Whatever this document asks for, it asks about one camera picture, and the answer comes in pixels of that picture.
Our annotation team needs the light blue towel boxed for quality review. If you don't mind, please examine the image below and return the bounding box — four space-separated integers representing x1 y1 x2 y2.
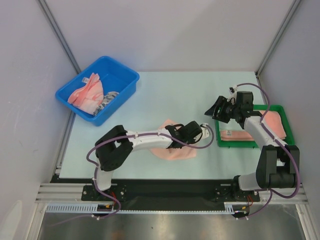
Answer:
218 119 243 131

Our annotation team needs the light pink embroidered towel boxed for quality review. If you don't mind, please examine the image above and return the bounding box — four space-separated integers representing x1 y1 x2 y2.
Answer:
149 118 197 161

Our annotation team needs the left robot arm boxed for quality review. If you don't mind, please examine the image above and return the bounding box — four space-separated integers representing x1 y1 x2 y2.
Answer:
92 121 208 200

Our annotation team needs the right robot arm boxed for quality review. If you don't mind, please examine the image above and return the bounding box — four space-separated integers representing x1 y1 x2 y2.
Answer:
204 91 301 201

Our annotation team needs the green plastic tray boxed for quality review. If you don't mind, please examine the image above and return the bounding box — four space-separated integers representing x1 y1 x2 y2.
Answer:
214 104 296 148

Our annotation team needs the blue plastic bin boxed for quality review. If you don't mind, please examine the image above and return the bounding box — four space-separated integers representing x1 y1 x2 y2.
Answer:
55 56 140 126

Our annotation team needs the pink towel in bin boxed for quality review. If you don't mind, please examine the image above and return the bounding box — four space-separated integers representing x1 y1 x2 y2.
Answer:
67 73 104 115

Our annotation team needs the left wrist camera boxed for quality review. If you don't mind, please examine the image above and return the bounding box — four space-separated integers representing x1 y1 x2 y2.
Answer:
200 123 211 140

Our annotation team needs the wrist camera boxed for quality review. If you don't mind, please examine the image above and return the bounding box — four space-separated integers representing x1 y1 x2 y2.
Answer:
200 123 211 140
227 85 238 103

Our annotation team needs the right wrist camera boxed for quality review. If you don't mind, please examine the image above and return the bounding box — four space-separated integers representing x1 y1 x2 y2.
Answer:
227 85 238 103

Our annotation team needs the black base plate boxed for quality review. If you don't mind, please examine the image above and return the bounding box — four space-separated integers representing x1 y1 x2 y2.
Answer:
49 174 261 212

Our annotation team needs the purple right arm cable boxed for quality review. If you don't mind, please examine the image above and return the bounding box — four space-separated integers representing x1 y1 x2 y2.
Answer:
231 82 301 221

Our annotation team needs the aluminium frame rail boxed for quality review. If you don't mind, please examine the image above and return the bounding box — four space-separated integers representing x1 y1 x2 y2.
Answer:
35 183 309 205

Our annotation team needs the white slotted cable duct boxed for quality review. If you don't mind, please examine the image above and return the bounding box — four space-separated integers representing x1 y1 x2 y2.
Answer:
46 202 121 213

